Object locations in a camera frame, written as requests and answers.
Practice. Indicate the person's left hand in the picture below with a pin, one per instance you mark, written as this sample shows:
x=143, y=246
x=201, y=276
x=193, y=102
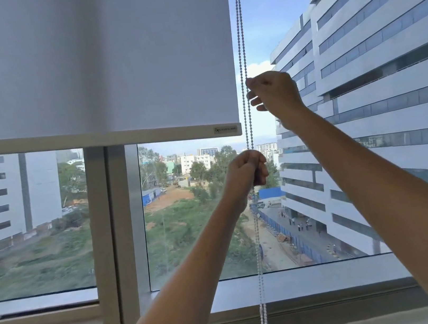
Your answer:
x=243, y=173

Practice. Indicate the person's right hand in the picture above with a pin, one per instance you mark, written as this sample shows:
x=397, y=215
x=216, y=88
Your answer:
x=279, y=92

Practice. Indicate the person's right fingers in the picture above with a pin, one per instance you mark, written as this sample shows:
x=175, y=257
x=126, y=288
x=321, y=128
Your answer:
x=256, y=93

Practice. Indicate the person's left fingers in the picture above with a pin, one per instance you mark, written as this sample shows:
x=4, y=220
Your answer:
x=259, y=169

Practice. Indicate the person's right forearm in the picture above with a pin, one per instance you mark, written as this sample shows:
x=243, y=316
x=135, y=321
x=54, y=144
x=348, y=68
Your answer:
x=386, y=190

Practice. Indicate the person's left forearm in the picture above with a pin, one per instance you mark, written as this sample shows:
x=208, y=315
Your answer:
x=191, y=279

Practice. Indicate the blue container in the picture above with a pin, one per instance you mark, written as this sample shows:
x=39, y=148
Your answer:
x=270, y=193

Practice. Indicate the distant white buildings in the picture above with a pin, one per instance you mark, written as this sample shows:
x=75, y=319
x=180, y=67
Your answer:
x=194, y=162

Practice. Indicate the blue site fence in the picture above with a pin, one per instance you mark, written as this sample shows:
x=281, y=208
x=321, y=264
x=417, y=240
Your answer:
x=285, y=233

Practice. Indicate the blue site shed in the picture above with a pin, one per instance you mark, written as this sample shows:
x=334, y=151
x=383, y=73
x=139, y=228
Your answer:
x=151, y=196

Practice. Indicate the large white office building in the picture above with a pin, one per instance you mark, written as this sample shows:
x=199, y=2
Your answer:
x=376, y=43

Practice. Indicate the white roller blind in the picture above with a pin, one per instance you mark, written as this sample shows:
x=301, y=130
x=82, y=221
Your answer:
x=82, y=59

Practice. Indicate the white window frame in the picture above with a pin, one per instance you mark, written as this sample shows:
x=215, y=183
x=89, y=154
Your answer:
x=103, y=224

